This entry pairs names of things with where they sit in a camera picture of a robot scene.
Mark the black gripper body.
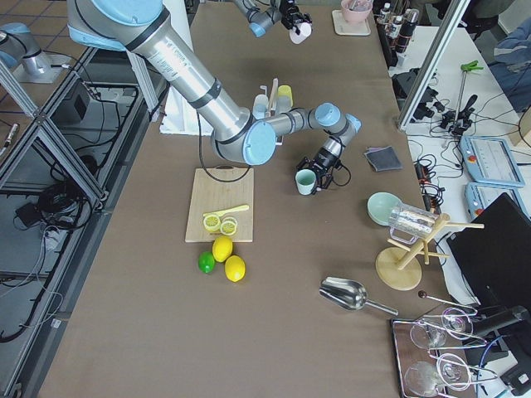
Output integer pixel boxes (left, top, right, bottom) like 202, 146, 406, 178
278, 0, 307, 23
311, 148, 343, 171

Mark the pink cup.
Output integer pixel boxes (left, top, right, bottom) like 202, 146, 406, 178
290, 22, 312, 45

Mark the green cup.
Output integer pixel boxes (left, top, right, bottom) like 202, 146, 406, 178
295, 168, 316, 196

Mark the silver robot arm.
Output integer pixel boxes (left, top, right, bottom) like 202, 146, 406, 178
67, 1, 362, 187
232, 0, 312, 43

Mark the yellow cup on rack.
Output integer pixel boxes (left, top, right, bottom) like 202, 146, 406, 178
275, 85, 293, 113

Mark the white plastic tray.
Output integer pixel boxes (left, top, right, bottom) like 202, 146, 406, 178
332, 10, 371, 36

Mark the pink bowl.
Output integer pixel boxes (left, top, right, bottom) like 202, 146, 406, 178
341, 0, 373, 23

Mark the grey folded cloth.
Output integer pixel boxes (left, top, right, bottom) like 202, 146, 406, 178
364, 146, 402, 172

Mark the green bowl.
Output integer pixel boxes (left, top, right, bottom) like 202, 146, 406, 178
367, 192, 402, 226

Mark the yellow plastic knife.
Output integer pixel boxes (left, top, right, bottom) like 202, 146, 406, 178
202, 204, 250, 217

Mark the clear glass mug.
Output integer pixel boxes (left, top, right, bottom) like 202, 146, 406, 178
388, 202, 438, 245

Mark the wooden cutting board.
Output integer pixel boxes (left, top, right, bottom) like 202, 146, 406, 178
185, 167, 254, 243

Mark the lemon slice right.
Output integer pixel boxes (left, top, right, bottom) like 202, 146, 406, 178
219, 216, 238, 236

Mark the lemon slice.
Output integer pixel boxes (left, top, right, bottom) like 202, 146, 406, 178
202, 214, 222, 233
219, 216, 238, 236

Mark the lemon slice left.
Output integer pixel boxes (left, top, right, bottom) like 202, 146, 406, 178
202, 214, 222, 233

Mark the wooden mug tree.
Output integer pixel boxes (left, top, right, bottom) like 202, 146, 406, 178
376, 213, 485, 291

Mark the metal scoop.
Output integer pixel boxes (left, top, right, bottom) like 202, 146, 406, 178
319, 276, 398, 316

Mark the yellow lemon upper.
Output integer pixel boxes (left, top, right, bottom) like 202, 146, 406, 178
212, 235, 233, 263

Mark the yellow lemon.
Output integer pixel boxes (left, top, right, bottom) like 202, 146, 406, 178
212, 235, 233, 263
225, 255, 246, 282

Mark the yellow lemon lower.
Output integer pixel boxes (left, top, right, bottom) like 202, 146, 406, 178
225, 255, 246, 282

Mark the green lime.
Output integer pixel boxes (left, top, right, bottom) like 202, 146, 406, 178
197, 251, 217, 274

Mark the brown tipped stirring stick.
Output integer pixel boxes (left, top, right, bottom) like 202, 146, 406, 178
417, 290, 476, 312

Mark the teach pendant lower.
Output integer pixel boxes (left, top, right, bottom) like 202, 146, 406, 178
465, 182, 528, 220

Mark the teach pendant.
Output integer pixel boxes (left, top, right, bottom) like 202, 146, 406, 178
465, 182, 528, 220
460, 136, 525, 187

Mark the teach pendant upper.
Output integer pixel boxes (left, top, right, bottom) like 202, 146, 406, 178
460, 136, 525, 187

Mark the black monitor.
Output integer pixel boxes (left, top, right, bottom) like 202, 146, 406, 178
446, 193, 530, 309

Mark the wine glass upper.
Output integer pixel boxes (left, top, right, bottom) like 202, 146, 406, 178
410, 307, 473, 350

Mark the wine glass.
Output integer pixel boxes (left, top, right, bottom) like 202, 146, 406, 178
410, 307, 473, 350
403, 353, 471, 397

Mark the black glass rack tray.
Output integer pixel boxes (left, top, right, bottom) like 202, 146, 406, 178
390, 319, 487, 397

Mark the wine glass lower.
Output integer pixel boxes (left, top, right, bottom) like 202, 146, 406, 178
403, 353, 471, 397

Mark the white wire cup rack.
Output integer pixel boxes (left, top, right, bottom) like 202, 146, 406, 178
251, 78, 295, 146

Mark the aluminium frame post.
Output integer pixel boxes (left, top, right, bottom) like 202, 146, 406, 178
397, 0, 470, 133

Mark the green handled grabber tool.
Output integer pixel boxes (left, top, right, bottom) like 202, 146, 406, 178
454, 60, 485, 125

